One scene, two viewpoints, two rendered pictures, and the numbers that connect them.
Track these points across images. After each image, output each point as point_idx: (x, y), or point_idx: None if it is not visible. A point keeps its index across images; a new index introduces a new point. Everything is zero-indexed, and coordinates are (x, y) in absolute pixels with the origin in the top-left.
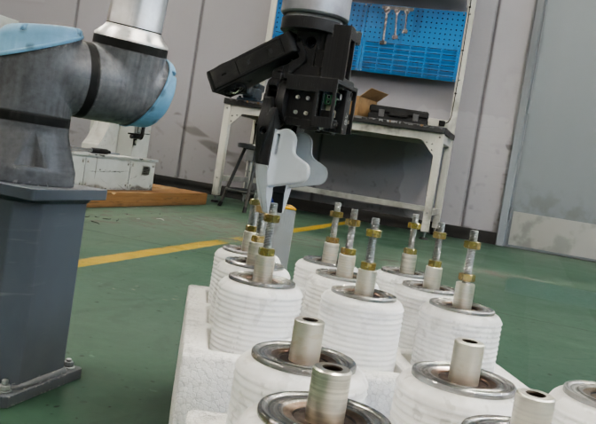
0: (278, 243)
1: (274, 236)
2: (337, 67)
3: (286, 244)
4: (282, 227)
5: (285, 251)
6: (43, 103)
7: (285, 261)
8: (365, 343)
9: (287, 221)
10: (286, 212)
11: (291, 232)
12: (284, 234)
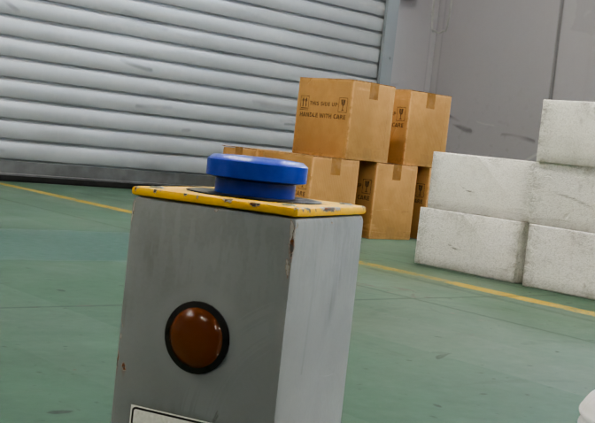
0: (331, 359)
1: (328, 334)
2: None
3: (343, 353)
4: (342, 292)
5: (341, 381)
6: None
7: (339, 419)
8: None
9: (351, 263)
10: (351, 229)
11: (353, 304)
12: (343, 318)
